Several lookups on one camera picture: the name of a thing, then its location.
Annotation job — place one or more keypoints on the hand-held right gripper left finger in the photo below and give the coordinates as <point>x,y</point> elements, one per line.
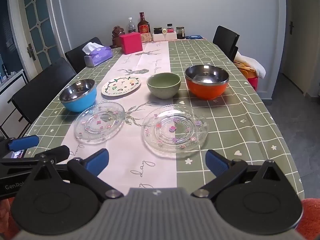
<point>96,163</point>

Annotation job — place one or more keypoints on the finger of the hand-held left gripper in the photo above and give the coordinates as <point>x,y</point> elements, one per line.
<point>61,152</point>
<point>22,142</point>

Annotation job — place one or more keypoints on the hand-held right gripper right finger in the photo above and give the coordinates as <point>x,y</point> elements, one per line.
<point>216,163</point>

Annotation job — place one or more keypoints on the flower-dotted glass plate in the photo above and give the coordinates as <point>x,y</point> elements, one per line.
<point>175,130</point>
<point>100,123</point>

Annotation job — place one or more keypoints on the blue steel bowl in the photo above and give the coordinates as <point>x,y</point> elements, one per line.
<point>77,100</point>

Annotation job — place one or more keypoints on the orange steel bowl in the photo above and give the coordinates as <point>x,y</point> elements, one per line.
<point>207,90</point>

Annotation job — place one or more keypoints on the white fruit-painted plate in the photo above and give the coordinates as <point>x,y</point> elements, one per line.
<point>121,86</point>

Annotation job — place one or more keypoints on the green ceramic bowl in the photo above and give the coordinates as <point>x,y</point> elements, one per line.
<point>163,88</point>

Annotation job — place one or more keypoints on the white cabinet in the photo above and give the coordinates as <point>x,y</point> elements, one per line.
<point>10,92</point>

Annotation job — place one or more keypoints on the black chair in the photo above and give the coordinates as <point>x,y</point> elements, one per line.
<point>40,92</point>
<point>225,38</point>
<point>82,55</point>

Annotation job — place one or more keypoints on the orange plastic stool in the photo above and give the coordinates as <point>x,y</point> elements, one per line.
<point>251,77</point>

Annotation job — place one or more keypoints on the purple tissue box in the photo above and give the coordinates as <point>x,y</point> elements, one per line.
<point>98,56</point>

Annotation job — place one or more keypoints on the pink box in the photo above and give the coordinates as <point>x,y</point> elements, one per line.
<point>131,43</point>

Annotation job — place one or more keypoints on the white glazed door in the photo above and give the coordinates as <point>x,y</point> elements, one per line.
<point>35,17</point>

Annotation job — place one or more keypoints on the blue packet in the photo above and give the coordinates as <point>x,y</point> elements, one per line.
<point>193,37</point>

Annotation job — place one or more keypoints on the brown figurine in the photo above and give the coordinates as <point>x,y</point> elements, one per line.
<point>117,36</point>

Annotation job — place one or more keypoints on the white box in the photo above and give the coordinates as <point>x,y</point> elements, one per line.
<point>158,37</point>
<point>171,37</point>

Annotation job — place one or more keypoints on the tall dark jar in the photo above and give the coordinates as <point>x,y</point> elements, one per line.
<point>180,33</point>

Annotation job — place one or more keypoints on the beige patterned tin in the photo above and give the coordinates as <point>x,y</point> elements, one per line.
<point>146,37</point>

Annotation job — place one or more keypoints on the clear water bottle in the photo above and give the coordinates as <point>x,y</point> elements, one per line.
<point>131,26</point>

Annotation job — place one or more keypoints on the wide dark jar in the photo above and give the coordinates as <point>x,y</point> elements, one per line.
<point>157,30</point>

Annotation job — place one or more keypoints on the red-label liquor bottle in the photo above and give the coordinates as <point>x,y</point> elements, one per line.
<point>143,25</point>

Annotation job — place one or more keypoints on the cream door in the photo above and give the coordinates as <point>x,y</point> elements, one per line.
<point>305,42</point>

